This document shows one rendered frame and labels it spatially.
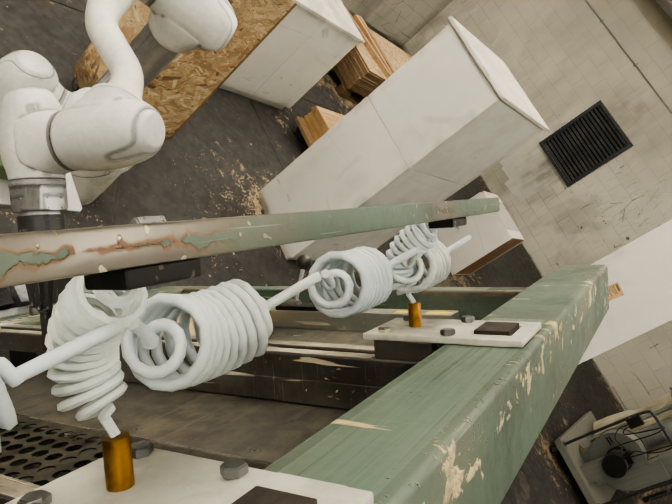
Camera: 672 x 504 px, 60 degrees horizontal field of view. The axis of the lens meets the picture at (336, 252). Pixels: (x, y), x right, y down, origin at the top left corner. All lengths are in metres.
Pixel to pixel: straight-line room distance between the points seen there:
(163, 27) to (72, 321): 1.24
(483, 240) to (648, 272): 2.02
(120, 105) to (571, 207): 8.51
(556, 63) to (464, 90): 6.31
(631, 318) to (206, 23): 3.74
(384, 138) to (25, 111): 2.75
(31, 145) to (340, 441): 0.80
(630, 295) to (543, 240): 4.79
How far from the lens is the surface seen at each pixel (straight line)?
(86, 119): 1.02
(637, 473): 6.26
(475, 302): 1.40
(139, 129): 0.98
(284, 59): 4.87
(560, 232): 9.23
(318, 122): 5.20
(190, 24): 1.49
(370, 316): 1.23
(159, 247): 0.29
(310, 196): 3.88
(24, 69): 1.86
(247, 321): 0.42
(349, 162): 3.74
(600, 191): 9.17
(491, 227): 6.10
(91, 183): 3.05
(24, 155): 1.10
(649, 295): 4.58
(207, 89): 3.53
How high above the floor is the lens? 2.17
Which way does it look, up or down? 28 degrees down
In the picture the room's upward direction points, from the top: 54 degrees clockwise
